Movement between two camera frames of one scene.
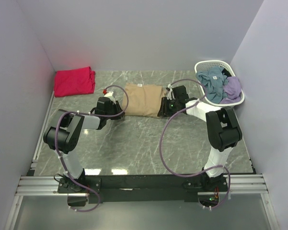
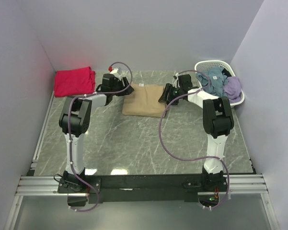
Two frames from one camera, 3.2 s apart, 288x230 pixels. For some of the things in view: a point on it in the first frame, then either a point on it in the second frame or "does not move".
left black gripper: [117, 107] to [129, 90]
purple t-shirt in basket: [233, 88] does not move
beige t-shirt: [144, 100] does not move
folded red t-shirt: [78, 81] does not move
